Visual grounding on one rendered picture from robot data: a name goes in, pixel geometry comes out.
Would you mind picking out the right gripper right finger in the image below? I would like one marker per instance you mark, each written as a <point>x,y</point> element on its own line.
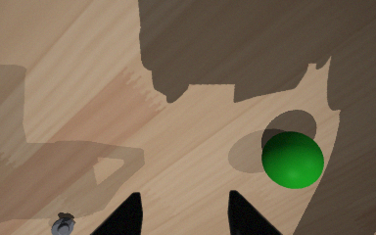
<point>244,219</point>

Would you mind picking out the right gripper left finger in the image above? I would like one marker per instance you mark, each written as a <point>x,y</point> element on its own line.
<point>125,220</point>

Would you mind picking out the green ball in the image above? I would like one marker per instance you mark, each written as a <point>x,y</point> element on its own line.
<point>292,160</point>

